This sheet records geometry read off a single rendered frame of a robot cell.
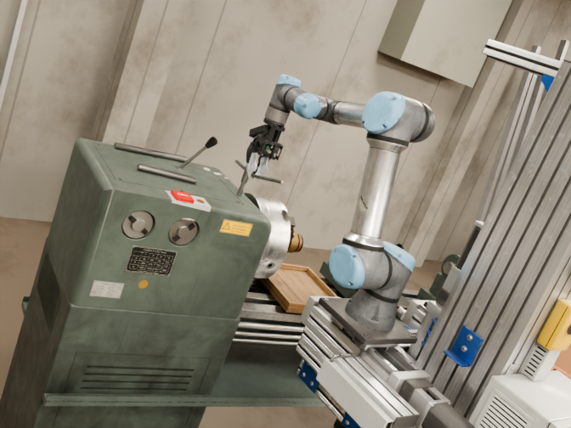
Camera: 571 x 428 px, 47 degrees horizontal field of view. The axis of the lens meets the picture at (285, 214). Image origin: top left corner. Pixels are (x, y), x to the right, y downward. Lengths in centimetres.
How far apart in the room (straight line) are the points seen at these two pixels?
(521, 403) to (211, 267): 103
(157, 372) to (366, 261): 92
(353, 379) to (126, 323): 78
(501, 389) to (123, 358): 118
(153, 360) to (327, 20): 361
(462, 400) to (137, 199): 109
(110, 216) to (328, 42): 367
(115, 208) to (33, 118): 262
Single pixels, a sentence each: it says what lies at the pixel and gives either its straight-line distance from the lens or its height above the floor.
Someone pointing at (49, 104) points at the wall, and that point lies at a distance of 455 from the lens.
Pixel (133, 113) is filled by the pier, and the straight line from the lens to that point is 451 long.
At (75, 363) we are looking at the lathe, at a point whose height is 65.
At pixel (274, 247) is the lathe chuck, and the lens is 238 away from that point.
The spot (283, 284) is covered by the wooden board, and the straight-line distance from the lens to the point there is 271.
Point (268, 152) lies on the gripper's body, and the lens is 217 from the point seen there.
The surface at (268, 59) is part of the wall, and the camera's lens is 512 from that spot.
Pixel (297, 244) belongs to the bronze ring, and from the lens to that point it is 257.
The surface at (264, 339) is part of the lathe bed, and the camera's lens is 262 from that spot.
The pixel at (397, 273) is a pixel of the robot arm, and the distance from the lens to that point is 187.
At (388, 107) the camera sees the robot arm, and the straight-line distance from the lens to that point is 174.
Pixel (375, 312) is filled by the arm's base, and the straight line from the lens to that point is 191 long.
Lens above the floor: 188
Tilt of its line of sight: 16 degrees down
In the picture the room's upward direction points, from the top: 21 degrees clockwise
